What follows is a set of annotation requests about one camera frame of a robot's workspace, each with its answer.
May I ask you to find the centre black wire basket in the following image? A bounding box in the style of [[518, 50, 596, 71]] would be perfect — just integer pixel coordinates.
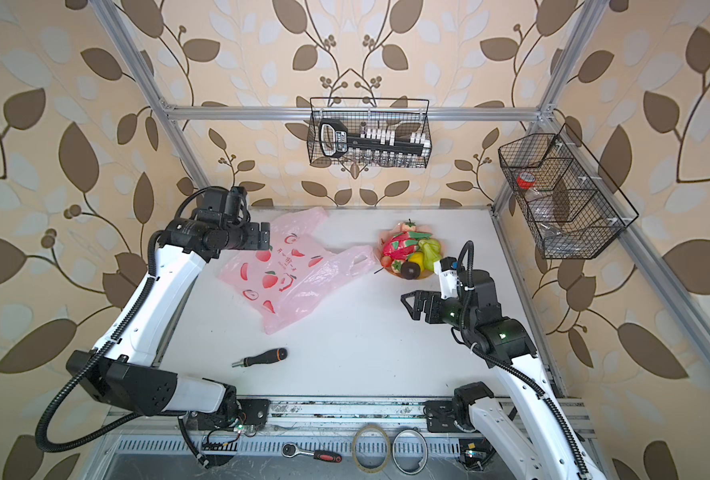
[[306, 95, 433, 169]]

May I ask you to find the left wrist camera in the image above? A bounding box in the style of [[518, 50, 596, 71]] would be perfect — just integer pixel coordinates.
[[214, 186, 251, 224]]

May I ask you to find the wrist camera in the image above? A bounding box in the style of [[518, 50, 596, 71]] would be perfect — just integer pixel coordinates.
[[433, 257, 458, 300], [214, 186, 251, 224]]

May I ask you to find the right black wire basket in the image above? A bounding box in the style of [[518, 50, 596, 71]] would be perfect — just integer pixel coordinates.
[[498, 124, 639, 260]]

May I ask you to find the grey tape roll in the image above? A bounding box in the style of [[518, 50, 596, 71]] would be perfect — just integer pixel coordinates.
[[391, 428, 430, 476]]

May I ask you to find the black wire basket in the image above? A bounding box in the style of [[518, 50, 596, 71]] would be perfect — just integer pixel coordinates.
[[306, 95, 433, 169], [498, 124, 639, 260]]

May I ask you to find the pink plastic fruit-print bag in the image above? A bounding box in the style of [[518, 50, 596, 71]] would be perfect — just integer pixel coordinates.
[[218, 207, 376, 335]]

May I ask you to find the black socket set holder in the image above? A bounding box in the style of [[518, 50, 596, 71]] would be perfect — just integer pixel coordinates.
[[317, 119, 432, 158]]

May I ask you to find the clear tape roll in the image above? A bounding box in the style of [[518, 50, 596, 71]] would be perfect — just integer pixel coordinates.
[[350, 424, 392, 474]]

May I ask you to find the red-handled ratchet wrench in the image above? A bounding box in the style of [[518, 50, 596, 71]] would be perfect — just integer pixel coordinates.
[[281, 443, 343, 463]]

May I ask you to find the dark purple mangosteen toy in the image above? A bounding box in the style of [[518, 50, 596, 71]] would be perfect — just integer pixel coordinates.
[[400, 261, 422, 280]]

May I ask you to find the red-capped plastic bottle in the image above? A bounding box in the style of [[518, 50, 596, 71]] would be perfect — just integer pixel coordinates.
[[516, 171, 572, 244]]

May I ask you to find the yellow lemon toy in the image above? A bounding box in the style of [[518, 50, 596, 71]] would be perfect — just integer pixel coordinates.
[[408, 251, 425, 270]]

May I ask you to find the pink dragon fruit toy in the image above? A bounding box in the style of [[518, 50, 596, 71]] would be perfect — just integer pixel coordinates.
[[381, 231, 432, 261]]

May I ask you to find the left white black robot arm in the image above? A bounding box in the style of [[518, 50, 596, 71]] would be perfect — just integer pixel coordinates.
[[34, 186, 270, 453]]

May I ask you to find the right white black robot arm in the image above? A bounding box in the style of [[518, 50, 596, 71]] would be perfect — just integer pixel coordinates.
[[401, 241, 605, 479]]

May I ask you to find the black orange screwdriver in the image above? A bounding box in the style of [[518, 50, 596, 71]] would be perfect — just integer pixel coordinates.
[[232, 348, 288, 368]]

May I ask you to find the green pear toy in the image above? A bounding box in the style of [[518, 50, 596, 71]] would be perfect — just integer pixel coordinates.
[[419, 238, 442, 272]]

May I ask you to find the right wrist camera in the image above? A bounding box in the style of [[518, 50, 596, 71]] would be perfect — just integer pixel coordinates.
[[433, 257, 458, 300]]

